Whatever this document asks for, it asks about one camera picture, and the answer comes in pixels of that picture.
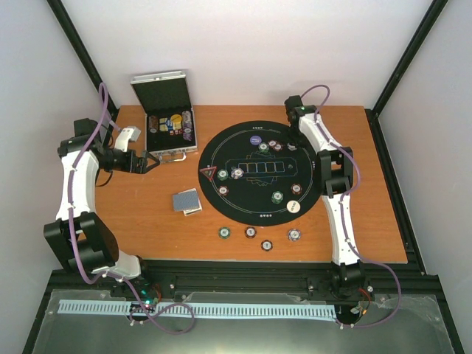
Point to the purple chips in case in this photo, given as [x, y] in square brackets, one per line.
[187, 124]

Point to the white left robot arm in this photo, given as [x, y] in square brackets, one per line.
[78, 237]

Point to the aluminium poker chip case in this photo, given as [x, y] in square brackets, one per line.
[162, 95]

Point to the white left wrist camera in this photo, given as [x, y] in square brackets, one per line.
[125, 136]

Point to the blue chips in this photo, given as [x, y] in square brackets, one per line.
[237, 173]

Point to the black round poker mat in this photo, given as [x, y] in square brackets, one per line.
[249, 198]

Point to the yellow button in case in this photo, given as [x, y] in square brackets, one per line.
[176, 119]

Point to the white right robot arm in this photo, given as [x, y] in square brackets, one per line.
[333, 180]

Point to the blue-backed card deck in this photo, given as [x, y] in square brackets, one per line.
[186, 200]

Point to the brown poker chip stack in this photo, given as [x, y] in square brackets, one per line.
[250, 232]

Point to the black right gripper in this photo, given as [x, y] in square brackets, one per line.
[302, 143]

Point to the green chips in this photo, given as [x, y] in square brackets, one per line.
[223, 175]
[277, 197]
[263, 147]

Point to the single brown chip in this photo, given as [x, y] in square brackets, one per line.
[223, 190]
[267, 245]

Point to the blue poker chip stack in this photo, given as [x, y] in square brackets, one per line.
[294, 234]

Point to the brown chips in case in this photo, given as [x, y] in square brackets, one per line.
[153, 124]

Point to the green poker chip stack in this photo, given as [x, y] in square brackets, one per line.
[224, 232]

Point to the white playing card box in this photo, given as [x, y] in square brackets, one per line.
[191, 211]

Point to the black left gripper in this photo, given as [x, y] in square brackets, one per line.
[130, 165]

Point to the brown chip mat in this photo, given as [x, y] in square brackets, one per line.
[296, 189]

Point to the light blue cable duct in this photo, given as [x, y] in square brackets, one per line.
[199, 310]

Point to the purple small blind button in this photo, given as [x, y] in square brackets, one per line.
[255, 140]

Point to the red triangular all-in marker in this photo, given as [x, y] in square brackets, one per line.
[209, 172]

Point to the white dealer button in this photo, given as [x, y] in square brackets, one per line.
[293, 207]

